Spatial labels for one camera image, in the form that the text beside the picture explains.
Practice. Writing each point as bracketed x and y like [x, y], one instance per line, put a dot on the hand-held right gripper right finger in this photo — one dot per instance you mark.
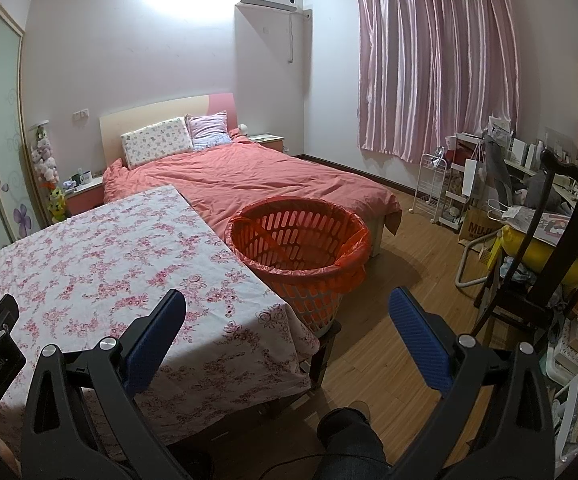
[419, 340]

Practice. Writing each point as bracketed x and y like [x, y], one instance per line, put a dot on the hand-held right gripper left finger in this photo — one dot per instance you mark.
[154, 340]

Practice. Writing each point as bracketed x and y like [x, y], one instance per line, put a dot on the red plastic basket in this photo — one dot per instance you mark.
[294, 230]

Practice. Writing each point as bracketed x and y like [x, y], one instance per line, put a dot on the white tubular stand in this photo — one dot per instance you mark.
[461, 270]

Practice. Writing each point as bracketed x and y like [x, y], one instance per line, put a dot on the dark wooden table leg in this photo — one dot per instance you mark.
[326, 355]

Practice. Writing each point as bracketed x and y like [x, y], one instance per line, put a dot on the pink floral tablecloth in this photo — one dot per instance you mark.
[94, 260]

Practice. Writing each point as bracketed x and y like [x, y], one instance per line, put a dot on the dark wooden chair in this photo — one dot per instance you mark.
[524, 305]

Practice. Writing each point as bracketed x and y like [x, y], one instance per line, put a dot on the person's leg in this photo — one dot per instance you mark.
[354, 445]

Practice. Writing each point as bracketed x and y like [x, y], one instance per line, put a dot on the brown paper bag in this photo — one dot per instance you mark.
[476, 230]

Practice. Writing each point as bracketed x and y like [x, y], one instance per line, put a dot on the pink nightstand with mug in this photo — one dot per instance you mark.
[86, 200]

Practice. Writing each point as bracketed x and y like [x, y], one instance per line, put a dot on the white trolley cart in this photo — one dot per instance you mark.
[456, 200]

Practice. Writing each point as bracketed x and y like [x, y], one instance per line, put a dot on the hanging plush toys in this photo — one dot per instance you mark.
[46, 165]

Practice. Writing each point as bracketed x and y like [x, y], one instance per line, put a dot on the white paper shopping bag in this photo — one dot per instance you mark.
[471, 177]

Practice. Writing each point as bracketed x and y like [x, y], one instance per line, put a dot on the newspaper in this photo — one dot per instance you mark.
[554, 225]

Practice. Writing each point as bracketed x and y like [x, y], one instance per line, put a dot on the white floral pillow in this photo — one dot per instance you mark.
[156, 142]

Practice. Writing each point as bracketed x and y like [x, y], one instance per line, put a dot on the pink duvet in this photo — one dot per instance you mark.
[269, 175]

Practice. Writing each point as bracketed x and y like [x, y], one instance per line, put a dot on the pink striped pillow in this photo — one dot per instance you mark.
[209, 130]

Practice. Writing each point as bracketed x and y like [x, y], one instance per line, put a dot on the cream and pink headboard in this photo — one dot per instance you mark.
[144, 117]

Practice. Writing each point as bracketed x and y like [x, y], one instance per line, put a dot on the pink satin curtain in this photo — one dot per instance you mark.
[434, 60]

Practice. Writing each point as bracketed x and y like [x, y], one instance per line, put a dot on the white wall socket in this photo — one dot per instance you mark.
[81, 114]

